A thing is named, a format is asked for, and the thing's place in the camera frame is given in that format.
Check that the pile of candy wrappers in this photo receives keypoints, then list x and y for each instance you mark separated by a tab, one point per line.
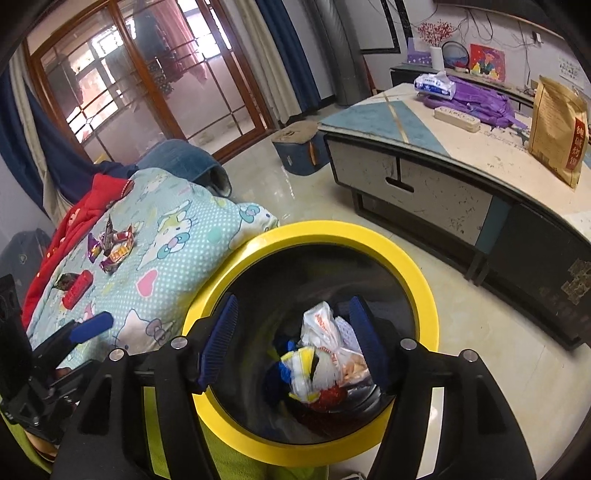
121	237

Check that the beige curtain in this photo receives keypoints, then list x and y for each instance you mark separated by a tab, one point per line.
27	115
258	60

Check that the yellow rimmed black trash bin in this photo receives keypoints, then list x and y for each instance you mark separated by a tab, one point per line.
323	237

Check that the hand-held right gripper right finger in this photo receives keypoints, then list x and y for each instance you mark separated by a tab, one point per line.
369	341

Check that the round framed ornament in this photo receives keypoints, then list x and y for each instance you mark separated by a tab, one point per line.
455	57

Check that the cartoon cat printed blanket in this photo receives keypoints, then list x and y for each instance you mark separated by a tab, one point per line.
184	277

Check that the dark green snack wrapper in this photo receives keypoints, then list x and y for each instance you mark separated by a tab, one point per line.
64	281

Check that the colourful painting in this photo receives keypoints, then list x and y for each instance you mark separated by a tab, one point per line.
487	62

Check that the blue sofa armrest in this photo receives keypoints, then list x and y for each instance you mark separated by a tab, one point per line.
184	159

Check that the hanging pink garment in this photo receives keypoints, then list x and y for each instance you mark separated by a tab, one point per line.
180	37

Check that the white blue tissue pack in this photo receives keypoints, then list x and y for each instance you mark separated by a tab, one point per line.
431	85

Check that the dark television cabinet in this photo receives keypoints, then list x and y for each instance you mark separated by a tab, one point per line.
401	74

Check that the marble top coffee table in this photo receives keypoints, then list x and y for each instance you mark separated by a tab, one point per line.
415	152

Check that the hanging dark garment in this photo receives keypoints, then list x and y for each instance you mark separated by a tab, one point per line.
154	50

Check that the blue curtain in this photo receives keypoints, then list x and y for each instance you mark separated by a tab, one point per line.
286	46
60	157

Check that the grey tower air conditioner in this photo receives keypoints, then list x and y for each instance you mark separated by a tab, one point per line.
341	50

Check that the purple bag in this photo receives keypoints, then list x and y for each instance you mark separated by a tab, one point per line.
485	104

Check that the red oblong snack pack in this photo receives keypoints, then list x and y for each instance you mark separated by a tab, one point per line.
77	288

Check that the white orange plastic bag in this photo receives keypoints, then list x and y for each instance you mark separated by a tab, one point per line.
318	325

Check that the red floral blanket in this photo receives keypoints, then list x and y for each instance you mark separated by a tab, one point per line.
92	203

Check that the brown paper bag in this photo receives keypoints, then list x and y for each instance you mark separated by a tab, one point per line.
554	129

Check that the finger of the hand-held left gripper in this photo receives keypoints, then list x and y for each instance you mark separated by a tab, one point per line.
92	325
74	376

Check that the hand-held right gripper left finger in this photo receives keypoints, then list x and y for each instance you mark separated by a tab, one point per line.
217	346

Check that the white paper wall note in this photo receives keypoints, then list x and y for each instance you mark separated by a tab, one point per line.
570	69

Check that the wooden sliding glass door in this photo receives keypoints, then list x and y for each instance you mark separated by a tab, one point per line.
115	101

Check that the white vase red berries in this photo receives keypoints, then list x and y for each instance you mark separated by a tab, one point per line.
436	57

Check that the white yellow packet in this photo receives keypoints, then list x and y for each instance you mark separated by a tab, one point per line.
300	369

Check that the blue storage stool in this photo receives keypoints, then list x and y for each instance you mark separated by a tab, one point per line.
295	152

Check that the white power strip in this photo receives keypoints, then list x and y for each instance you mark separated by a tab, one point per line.
457	118

